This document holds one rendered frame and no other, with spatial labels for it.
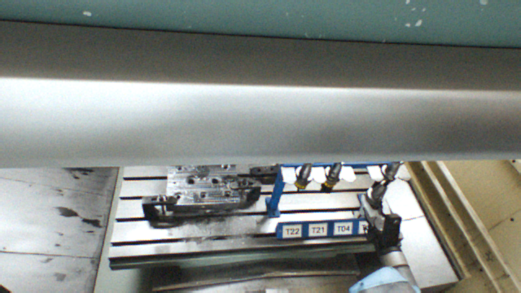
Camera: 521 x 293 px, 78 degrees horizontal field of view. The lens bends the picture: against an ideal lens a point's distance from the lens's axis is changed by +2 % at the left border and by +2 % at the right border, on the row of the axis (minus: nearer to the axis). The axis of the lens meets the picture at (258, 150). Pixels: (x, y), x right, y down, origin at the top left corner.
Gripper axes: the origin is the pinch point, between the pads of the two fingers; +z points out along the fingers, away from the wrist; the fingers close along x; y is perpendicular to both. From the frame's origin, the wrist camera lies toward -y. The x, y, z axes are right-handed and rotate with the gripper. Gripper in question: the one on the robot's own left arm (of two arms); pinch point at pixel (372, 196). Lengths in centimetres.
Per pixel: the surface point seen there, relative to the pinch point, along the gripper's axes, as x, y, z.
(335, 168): -13.6, -6.3, 7.8
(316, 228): -12.9, 25.7, 0.7
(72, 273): -111, 55, 0
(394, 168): 8.6, -6.2, 7.5
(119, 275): -94, 59, -1
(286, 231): -25.3, 26.4, 0.2
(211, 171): -55, 22, 28
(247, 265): -40, 43, -7
